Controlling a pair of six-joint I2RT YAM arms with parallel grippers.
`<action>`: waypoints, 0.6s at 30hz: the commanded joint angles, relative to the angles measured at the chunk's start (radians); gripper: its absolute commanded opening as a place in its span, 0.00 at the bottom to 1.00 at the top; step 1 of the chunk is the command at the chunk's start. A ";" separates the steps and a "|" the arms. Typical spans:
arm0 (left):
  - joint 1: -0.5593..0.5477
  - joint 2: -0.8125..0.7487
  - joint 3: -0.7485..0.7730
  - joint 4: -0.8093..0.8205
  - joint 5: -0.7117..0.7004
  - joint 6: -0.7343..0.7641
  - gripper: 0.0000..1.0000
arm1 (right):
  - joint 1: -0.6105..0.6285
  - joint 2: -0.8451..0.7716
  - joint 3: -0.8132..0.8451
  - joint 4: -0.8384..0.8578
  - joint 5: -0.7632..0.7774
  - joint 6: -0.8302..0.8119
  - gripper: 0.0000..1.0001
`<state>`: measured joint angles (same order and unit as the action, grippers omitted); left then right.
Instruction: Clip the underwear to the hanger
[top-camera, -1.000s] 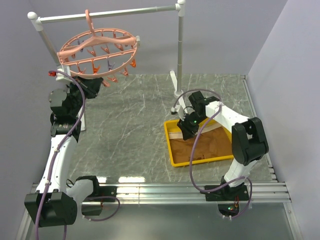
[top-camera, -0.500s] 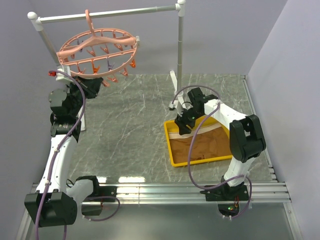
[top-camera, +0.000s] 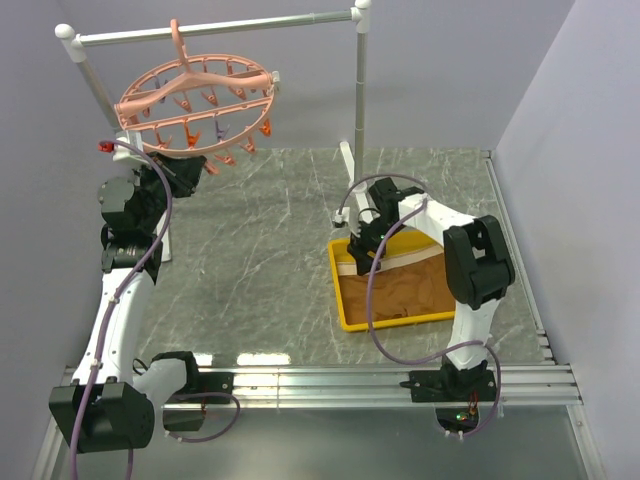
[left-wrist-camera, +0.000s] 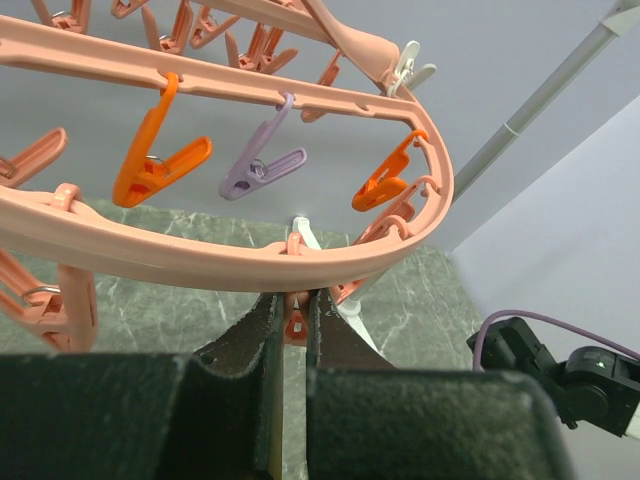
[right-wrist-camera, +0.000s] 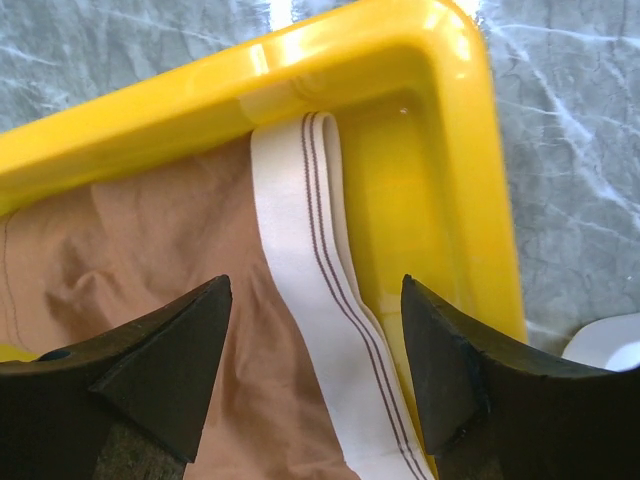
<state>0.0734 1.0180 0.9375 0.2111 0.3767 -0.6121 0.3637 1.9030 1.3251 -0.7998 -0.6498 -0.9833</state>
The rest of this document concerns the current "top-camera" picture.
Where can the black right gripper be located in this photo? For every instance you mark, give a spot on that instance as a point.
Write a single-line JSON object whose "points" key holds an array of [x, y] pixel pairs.
{"points": [[359, 248]]}

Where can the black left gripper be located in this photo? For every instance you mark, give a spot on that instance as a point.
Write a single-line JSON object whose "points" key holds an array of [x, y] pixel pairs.
{"points": [[182, 173]]}

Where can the brown underwear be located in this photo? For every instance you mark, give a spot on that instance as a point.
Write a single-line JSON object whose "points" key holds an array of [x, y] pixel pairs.
{"points": [[410, 290]]}

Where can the pink round clip hanger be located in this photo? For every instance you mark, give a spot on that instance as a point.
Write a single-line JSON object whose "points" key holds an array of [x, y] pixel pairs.
{"points": [[197, 88]]}

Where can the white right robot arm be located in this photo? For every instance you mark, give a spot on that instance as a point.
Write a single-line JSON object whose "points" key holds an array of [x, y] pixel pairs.
{"points": [[478, 269]]}

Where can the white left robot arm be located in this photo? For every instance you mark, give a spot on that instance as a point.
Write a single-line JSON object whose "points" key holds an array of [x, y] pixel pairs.
{"points": [[107, 406]]}

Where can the pink clothes peg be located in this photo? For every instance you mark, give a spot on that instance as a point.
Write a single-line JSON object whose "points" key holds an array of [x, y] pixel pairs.
{"points": [[211, 165]]}

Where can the yellow plastic tray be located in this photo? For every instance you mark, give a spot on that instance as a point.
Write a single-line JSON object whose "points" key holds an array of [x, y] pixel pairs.
{"points": [[345, 310]]}

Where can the purple clothes peg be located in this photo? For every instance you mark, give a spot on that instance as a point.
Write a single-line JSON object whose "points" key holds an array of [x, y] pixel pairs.
{"points": [[221, 131]]}

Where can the white metal drying rack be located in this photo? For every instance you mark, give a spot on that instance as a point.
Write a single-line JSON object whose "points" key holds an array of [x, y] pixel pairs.
{"points": [[76, 44]]}

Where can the orange rim clothes peg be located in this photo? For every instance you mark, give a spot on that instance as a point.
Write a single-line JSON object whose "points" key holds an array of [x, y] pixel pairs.
{"points": [[265, 128]]}

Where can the white clothes peg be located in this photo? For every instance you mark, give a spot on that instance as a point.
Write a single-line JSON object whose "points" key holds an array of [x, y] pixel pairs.
{"points": [[274, 87]]}

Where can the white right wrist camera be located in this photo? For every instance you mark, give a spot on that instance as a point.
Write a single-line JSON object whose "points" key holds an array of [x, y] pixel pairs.
{"points": [[346, 217]]}

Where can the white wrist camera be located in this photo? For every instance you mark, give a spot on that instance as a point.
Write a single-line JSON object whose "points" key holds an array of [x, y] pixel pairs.
{"points": [[346, 217], [125, 149]]}

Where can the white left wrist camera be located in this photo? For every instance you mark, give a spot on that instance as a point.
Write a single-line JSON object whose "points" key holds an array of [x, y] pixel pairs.
{"points": [[125, 149]]}

